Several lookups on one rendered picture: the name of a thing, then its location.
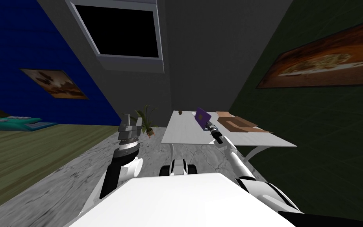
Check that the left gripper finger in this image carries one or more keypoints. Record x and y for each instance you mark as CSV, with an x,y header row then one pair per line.
x,y
138,122
126,120

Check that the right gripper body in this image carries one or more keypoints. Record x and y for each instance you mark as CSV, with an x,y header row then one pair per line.
x,y
210,126

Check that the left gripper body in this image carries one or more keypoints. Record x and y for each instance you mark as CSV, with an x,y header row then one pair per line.
x,y
129,132

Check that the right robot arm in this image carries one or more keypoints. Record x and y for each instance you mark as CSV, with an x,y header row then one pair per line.
x,y
241,167

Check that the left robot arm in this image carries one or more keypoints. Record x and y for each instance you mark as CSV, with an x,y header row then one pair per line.
x,y
118,168

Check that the green potted plant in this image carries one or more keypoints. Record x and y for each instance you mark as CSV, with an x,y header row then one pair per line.
x,y
146,119

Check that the white table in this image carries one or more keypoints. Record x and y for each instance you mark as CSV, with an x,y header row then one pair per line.
x,y
184,130

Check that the flat brown cardboard box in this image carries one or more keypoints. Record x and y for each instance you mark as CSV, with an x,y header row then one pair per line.
x,y
238,123

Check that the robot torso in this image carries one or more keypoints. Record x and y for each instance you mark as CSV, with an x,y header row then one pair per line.
x,y
181,201

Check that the teal furniture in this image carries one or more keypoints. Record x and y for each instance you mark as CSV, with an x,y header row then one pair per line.
x,y
14,123

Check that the small brown wall picture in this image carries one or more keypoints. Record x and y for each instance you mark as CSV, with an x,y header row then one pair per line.
x,y
55,83

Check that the dark window with grey frame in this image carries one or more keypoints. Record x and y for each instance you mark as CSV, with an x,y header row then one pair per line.
x,y
118,31

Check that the long brown wall picture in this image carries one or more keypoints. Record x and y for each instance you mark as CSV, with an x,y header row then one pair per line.
x,y
326,61

